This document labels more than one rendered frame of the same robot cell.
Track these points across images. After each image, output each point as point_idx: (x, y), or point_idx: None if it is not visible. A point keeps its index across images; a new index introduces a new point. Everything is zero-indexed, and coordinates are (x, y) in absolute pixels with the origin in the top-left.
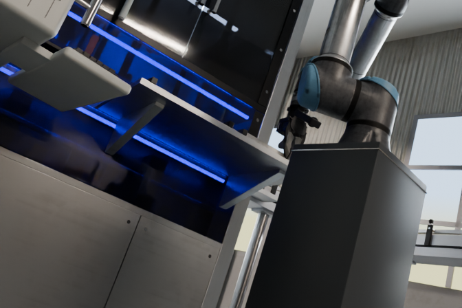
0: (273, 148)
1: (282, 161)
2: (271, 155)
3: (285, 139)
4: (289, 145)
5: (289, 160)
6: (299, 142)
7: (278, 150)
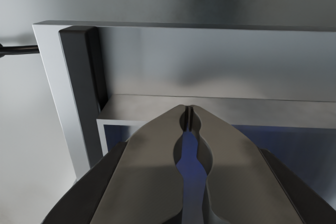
0: (282, 125)
1: (251, 25)
2: (316, 27)
3: (273, 156)
4: (220, 133)
5: (165, 110)
6: (124, 183)
7: (246, 124)
